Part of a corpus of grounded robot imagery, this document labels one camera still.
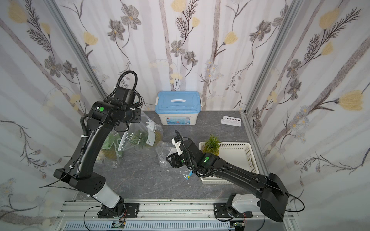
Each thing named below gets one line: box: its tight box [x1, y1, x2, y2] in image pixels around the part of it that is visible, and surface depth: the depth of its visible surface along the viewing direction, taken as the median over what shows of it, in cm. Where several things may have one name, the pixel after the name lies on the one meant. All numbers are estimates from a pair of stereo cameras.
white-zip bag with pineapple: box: [117, 112, 164, 153], surface depth 74 cm
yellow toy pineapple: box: [203, 133, 221, 156], surface depth 82 cm
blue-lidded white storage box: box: [154, 90, 203, 126], surface depth 106 cm
